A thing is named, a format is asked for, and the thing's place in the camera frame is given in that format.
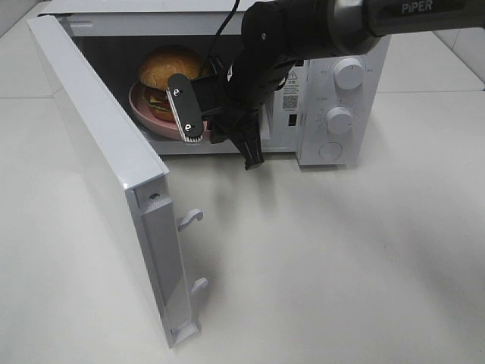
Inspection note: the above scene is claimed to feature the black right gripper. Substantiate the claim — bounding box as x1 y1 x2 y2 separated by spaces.
192 55 300 171

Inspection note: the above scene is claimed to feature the burger with sesame bun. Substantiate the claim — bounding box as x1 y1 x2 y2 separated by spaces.
139 45 202 122

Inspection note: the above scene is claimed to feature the pink round plate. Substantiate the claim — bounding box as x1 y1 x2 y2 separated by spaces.
128 81 183 140

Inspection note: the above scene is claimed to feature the white round door button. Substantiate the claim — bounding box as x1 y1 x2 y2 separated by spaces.
318 142 343 161

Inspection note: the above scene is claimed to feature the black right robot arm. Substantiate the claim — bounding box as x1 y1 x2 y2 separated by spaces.
180 1 484 169

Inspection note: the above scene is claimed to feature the white lower microwave knob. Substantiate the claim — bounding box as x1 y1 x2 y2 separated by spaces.
325 107 353 135

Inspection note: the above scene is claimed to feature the white microwave knob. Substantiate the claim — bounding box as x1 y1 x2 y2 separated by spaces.
333 58 364 90
325 107 353 135

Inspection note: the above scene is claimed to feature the white upper microwave knob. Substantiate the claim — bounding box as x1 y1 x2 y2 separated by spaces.
333 58 364 90

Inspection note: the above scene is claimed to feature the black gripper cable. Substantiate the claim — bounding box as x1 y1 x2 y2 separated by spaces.
206 0 243 77

